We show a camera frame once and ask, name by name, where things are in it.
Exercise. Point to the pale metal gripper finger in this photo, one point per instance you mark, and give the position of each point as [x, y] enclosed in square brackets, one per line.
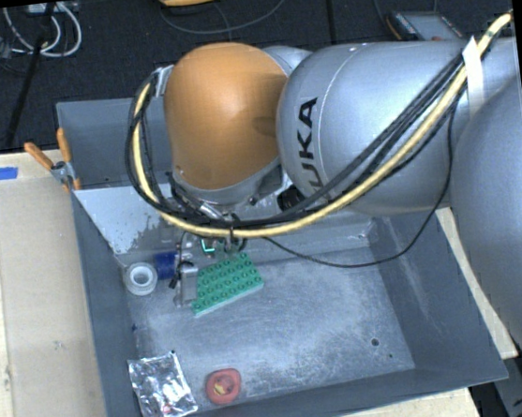
[186, 287]

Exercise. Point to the blue cylinder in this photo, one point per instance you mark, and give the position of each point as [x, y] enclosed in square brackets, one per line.
[165, 264]

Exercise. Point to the dark green flat block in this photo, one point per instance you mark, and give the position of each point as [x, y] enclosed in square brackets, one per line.
[229, 284]

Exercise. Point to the clear tape roll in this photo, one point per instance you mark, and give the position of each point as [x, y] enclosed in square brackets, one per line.
[140, 279]

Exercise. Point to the silver foil packet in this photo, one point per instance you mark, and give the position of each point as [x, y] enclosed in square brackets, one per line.
[162, 388]

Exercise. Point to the grey metal bin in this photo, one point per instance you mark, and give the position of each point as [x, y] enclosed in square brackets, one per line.
[304, 329]

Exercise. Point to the pale cardboard board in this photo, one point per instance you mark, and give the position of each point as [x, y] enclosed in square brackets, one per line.
[44, 324]

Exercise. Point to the black cylinder on white bracket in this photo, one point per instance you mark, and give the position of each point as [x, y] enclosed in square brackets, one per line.
[289, 198]

